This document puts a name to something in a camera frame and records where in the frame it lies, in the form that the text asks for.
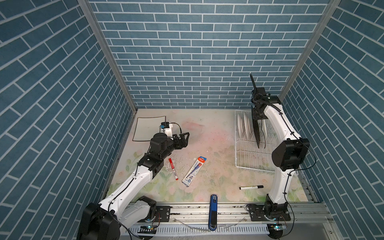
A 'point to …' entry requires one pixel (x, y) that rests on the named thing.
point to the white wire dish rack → (248, 154)
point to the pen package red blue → (192, 172)
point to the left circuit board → (147, 229)
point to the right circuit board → (277, 227)
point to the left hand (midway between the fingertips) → (184, 134)
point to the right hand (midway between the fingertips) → (262, 113)
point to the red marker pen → (173, 169)
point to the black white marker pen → (253, 187)
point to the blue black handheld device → (213, 212)
